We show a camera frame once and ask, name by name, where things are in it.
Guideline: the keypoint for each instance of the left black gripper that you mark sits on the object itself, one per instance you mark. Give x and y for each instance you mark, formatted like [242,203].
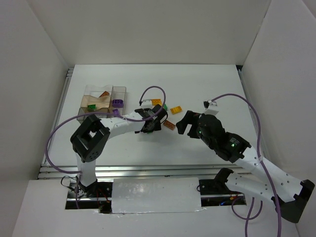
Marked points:
[153,122]

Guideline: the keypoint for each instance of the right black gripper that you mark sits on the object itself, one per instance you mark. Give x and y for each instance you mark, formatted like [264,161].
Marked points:
[193,126]

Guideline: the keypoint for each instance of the purple round lego piece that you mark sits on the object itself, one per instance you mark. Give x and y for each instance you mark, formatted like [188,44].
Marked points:
[117,103]

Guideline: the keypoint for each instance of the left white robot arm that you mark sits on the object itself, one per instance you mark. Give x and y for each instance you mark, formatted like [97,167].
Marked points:
[89,140]

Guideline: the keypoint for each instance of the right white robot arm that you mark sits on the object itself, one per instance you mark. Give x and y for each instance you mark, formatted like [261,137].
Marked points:
[276,187]

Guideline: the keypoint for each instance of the brown orange lego brick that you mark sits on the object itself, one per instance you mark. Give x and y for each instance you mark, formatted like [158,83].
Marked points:
[169,125]

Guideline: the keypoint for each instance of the orange lego brick right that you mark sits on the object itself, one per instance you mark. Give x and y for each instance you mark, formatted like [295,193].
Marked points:
[176,110]

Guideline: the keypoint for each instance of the orange lego brick far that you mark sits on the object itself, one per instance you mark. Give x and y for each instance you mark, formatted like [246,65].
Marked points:
[156,102]

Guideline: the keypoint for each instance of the clear tall narrow container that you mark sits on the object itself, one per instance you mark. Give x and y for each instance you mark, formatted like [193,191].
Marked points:
[118,92]

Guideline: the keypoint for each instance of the clear wavy container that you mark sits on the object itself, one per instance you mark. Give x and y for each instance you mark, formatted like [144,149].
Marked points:
[96,91]

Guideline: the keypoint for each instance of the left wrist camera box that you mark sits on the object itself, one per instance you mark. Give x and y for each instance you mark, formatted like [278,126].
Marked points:
[146,104]

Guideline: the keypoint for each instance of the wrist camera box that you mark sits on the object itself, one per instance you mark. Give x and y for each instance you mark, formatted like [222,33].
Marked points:
[146,104]
[211,108]

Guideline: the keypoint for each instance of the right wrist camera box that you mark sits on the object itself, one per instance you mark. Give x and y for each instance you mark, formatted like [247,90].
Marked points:
[211,108]

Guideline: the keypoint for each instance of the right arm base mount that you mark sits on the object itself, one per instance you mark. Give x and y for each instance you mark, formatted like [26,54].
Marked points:
[214,192]

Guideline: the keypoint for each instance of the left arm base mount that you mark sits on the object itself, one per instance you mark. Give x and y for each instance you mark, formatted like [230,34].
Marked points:
[98,196]

